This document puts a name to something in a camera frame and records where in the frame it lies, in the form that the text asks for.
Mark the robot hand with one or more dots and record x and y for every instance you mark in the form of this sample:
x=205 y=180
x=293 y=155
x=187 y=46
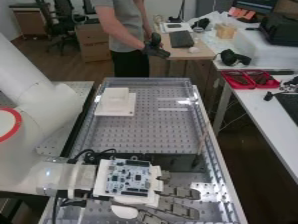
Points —
x=128 y=178

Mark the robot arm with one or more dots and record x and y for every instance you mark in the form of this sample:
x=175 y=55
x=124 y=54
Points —
x=44 y=106

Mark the black plate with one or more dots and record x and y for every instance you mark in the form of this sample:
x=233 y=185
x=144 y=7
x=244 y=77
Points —
x=177 y=161

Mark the small white box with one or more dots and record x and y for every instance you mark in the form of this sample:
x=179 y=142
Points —
x=116 y=100

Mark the clear box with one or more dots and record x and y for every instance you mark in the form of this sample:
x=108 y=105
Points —
x=147 y=81

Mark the white desk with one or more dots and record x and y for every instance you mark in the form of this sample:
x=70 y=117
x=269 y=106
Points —
x=261 y=116
x=271 y=56

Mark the wooden desk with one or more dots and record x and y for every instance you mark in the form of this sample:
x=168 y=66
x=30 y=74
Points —
x=181 y=63

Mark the red tray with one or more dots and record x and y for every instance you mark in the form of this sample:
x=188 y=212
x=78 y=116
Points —
x=239 y=80
x=267 y=78

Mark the black hand controller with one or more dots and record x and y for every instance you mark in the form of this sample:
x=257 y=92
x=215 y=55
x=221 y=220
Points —
x=155 y=50

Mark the cardboard box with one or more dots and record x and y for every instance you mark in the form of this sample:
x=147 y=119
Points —
x=94 y=41

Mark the black headphones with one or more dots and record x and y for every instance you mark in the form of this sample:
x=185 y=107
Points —
x=231 y=57

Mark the black laptop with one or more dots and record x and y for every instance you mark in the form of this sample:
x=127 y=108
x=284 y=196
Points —
x=181 y=39

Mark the person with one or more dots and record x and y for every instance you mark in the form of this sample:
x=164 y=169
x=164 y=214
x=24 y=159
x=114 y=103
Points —
x=127 y=30

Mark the black office chair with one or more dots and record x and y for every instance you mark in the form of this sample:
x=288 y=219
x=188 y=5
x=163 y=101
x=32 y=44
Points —
x=60 y=23

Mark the small wooden box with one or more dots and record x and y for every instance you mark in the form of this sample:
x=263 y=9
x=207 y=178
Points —
x=227 y=31

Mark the wooden cabinet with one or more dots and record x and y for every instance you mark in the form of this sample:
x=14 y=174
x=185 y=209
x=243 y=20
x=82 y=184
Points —
x=28 y=21

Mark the black equipment case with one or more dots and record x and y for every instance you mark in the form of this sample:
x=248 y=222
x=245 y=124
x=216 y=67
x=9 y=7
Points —
x=280 y=30

